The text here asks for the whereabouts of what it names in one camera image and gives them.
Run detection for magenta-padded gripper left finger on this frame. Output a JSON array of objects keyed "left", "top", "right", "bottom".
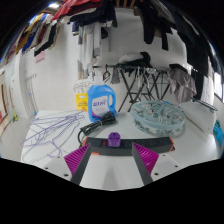
[{"left": 42, "top": 143, "right": 93, "bottom": 186}]

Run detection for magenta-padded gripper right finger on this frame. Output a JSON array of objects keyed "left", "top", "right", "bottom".
[{"left": 131, "top": 142, "right": 183, "bottom": 186}]

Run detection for purple charger block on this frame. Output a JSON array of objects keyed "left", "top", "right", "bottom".
[{"left": 107, "top": 131, "right": 120, "bottom": 148}]

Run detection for round pale blue peg hanger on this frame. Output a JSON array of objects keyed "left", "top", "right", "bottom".
[{"left": 129, "top": 99, "right": 186, "bottom": 138}]

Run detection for blue detergent bottle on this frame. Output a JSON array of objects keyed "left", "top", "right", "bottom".
[{"left": 87, "top": 83, "right": 118, "bottom": 123}]

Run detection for white pillow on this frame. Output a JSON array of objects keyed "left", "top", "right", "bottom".
[{"left": 178, "top": 99, "right": 218, "bottom": 134}]

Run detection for black folding drying rack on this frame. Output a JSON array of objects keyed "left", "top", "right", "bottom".
[{"left": 93, "top": 63, "right": 171, "bottom": 113}]

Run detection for grey garment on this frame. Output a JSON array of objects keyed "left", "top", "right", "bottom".
[{"left": 166, "top": 63, "right": 198, "bottom": 104}]

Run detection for white cloth bundle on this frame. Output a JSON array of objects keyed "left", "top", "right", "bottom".
[{"left": 117, "top": 51, "right": 153, "bottom": 68}]

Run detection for hanging white clothes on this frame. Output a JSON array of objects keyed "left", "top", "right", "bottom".
[{"left": 77, "top": 23, "right": 111, "bottom": 79}]

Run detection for hanging dark clothes row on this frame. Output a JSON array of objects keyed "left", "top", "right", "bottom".
[{"left": 133, "top": 0, "right": 216, "bottom": 101}]

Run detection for hanging colourful clothes row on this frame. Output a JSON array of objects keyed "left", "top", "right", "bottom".
[{"left": 4, "top": 13, "right": 63, "bottom": 58}]

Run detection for red hanging garment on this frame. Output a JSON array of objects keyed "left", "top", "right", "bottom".
[{"left": 51, "top": 0, "right": 104, "bottom": 21}]

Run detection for black coiled power cable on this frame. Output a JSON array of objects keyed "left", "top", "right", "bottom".
[{"left": 77, "top": 111, "right": 117, "bottom": 144}]

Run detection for dark wire clothes hanger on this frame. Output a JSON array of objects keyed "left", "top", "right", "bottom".
[{"left": 192, "top": 97, "right": 219, "bottom": 113}]

